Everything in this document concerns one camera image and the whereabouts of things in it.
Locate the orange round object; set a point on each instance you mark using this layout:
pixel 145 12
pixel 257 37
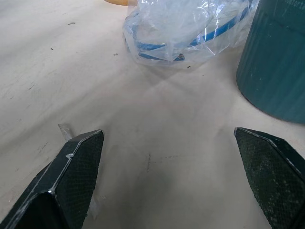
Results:
pixel 118 1

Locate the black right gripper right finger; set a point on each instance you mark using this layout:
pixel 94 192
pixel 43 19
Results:
pixel 274 176

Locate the dark teal ribbed container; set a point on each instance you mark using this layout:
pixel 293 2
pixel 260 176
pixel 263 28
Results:
pixel 274 64

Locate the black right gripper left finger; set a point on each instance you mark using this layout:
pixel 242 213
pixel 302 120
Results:
pixel 64 181

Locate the clear plastic bag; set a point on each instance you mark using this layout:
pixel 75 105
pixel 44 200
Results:
pixel 176 26

